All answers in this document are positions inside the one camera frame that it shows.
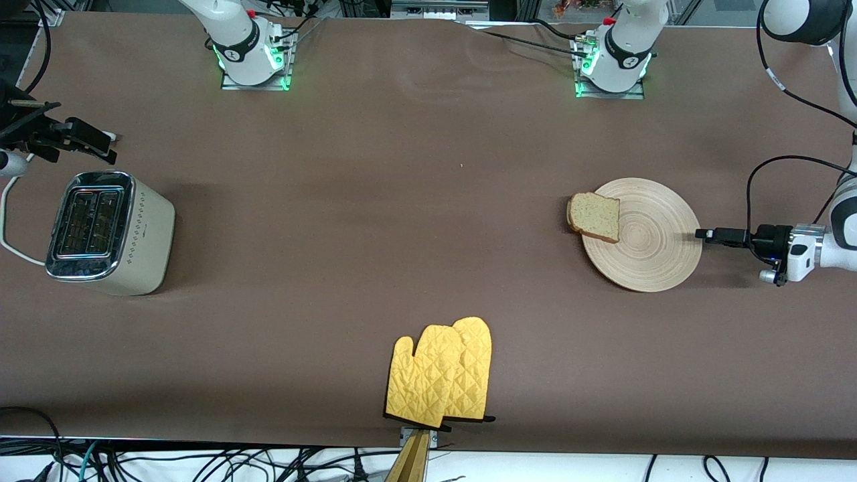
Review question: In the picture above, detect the round light wooden plate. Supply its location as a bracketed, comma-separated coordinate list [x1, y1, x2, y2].
[581, 177, 703, 293]

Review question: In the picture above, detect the brown-crusted bread slice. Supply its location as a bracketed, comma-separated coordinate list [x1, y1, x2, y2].
[566, 192, 621, 244]

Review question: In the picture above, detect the cream and chrome toaster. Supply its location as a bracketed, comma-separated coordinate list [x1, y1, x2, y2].
[46, 170, 176, 297]

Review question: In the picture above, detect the orange background object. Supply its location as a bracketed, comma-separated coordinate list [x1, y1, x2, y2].
[551, 0, 607, 19]

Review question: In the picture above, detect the yellow quilted oven mitt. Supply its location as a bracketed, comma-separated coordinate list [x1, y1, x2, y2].
[443, 317, 497, 424]
[384, 325, 464, 430]

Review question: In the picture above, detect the brown table cover sheet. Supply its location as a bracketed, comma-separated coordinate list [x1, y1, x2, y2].
[0, 10, 857, 463]

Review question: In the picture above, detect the tan wooden beam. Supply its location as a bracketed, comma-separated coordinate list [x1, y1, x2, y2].
[385, 430, 431, 482]

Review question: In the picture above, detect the white toaster power cable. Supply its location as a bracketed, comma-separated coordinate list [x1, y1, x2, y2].
[0, 133, 123, 266]

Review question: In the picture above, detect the black arm base cable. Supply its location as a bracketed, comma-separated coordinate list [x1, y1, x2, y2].
[462, 20, 593, 58]

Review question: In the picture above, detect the teal cable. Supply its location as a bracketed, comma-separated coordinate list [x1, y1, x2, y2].
[79, 440, 101, 481]

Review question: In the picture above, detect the aluminium frame equipment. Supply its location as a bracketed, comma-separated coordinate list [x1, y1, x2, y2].
[390, 0, 491, 21]

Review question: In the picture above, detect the small metal bracket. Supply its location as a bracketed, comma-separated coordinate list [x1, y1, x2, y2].
[400, 426, 439, 448]

